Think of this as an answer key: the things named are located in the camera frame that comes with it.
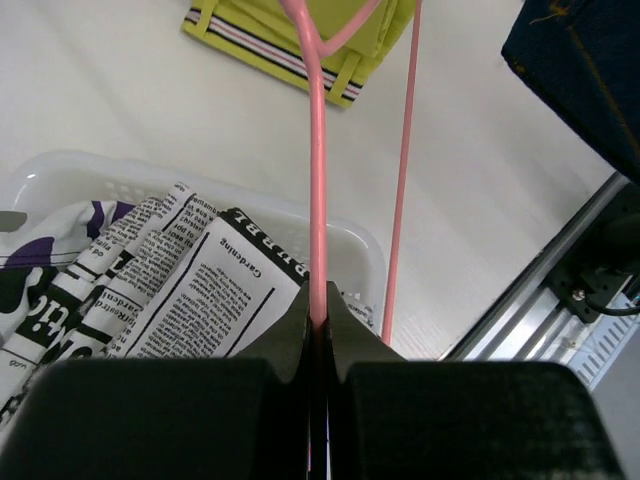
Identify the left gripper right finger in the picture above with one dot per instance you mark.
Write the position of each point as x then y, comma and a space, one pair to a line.
391, 418

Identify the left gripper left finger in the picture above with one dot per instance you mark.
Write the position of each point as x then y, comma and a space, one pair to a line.
243, 417

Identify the grey white printed trousers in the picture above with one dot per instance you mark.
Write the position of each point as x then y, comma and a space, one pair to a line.
175, 277

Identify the purple camouflage trousers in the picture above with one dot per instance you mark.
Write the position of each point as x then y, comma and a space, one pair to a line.
30, 260

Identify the pink hanger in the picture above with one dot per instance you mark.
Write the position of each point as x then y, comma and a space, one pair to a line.
314, 49

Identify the olive yellow trousers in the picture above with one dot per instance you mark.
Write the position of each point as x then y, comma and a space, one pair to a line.
260, 34

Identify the navy blue trousers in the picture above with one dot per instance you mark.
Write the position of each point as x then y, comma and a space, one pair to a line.
581, 58

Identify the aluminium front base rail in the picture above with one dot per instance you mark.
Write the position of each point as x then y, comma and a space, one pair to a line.
513, 325

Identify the grey slotted cable duct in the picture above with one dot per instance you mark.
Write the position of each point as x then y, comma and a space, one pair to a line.
601, 347

